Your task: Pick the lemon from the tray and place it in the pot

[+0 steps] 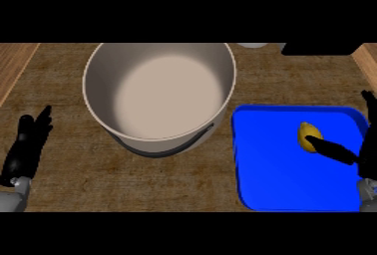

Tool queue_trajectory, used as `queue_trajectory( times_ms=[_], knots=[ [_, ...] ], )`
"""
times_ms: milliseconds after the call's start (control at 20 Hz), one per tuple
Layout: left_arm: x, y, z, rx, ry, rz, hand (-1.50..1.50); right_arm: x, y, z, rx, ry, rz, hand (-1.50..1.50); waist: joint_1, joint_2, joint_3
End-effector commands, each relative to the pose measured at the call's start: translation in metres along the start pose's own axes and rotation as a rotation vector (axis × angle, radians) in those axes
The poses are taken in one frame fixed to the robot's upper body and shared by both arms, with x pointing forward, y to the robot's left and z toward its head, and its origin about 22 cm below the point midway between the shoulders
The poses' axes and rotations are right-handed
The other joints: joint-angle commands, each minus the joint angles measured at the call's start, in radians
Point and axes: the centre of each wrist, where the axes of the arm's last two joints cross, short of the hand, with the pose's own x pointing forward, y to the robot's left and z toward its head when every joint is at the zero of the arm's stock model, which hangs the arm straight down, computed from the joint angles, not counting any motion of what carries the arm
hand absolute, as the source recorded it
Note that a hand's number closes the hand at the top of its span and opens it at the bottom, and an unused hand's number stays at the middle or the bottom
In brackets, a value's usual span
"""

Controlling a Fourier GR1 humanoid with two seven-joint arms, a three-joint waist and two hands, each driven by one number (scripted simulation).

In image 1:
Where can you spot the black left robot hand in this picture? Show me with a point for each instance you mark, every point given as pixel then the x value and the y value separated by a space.
pixel 24 149

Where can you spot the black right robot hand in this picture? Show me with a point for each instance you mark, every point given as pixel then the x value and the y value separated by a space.
pixel 365 156

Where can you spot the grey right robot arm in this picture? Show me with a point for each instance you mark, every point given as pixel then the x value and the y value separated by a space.
pixel 368 196

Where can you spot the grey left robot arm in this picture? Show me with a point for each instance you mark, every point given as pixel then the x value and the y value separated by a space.
pixel 13 197

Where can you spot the yellow lemon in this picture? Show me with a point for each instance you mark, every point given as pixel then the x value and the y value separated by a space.
pixel 309 132

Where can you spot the blue tray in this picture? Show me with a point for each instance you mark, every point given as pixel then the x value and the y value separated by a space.
pixel 284 166

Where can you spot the large beige pot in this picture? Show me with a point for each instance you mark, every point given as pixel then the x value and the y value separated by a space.
pixel 157 96

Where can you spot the black appliance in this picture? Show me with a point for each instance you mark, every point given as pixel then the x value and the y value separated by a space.
pixel 321 48

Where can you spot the pale grey round object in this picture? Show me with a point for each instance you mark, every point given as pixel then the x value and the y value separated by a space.
pixel 253 45

